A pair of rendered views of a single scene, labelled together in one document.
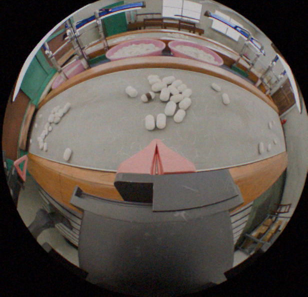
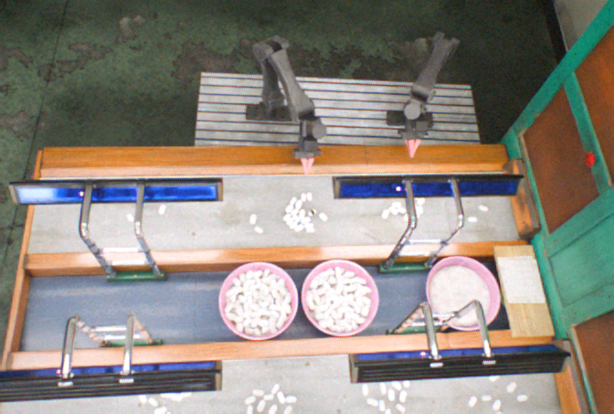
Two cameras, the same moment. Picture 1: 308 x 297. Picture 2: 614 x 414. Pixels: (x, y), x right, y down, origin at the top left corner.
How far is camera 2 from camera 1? 201 cm
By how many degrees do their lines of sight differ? 41
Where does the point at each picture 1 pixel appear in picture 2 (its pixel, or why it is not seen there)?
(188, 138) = (288, 190)
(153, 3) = not seen: outside the picture
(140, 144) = (312, 187)
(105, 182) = (328, 166)
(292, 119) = not seen: outside the picture
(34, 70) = (587, 269)
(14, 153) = (529, 140)
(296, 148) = not seen: outside the picture
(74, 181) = (349, 164)
